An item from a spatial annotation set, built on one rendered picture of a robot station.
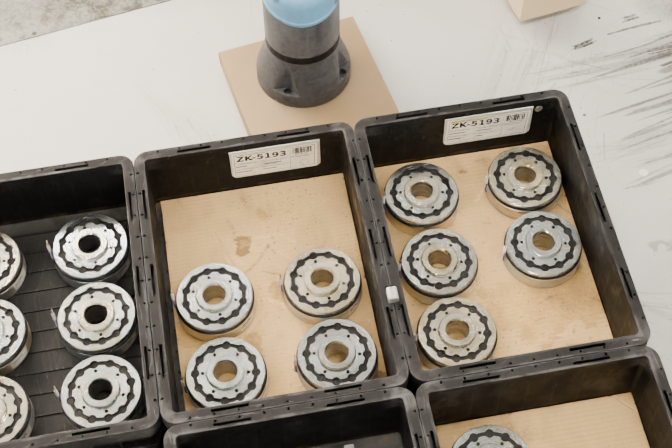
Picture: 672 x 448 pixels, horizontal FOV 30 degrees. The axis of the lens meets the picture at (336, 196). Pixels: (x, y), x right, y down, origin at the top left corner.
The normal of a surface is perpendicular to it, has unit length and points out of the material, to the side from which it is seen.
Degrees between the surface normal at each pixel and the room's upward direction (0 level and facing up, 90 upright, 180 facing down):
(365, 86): 1
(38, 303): 0
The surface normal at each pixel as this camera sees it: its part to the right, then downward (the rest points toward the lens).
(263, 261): -0.02, -0.55
